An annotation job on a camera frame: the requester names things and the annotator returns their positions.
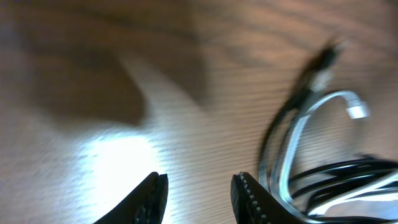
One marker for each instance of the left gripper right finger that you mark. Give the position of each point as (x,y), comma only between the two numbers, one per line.
(253,204)

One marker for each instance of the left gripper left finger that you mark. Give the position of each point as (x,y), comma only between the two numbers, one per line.
(146,204)

